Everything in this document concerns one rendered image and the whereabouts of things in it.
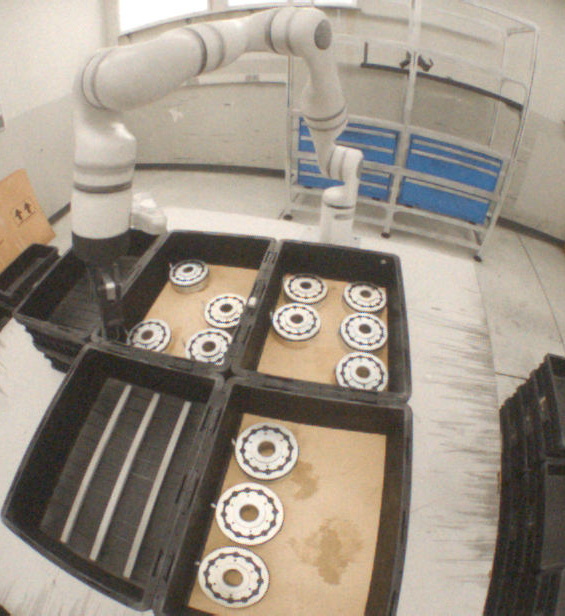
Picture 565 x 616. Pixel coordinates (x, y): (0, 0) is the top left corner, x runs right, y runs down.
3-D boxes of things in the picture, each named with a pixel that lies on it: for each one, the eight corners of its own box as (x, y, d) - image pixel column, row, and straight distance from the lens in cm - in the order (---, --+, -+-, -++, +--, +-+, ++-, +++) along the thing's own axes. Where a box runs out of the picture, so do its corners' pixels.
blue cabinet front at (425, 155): (397, 201, 257) (410, 133, 240) (482, 224, 272) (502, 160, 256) (397, 203, 255) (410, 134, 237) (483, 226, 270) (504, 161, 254)
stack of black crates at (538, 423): (493, 409, 167) (545, 351, 138) (537, 416, 184) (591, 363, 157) (494, 488, 152) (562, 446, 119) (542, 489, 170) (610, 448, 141)
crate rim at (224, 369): (172, 235, 92) (170, 228, 90) (278, 245, 82) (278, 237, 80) (92, 347, 69) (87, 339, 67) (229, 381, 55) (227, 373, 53)
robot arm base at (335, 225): (319, 242, 103) (324, 193, 95) (348, 247, 103) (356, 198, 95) (314, 258, 96) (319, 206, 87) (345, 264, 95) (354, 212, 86)
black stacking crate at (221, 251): (178, 263, 97) (171, 230, 90) (278, 275, 87) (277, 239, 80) (110, 373, 75) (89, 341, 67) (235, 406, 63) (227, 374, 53)
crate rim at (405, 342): (278, 245, 82) (278, 237, 80) (397, 262, 82) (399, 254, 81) (229, 381, 55) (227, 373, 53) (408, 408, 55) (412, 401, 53)
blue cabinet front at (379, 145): (297, 184, 263) (299, 117, 246) (387, 199, 257) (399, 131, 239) (296, 185, 261) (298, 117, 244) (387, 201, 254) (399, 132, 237)
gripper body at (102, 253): (69, 208, 43) (72, 270, 48) (73, 239, 36) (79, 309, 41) (124, 202, 44) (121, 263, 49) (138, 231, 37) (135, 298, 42)
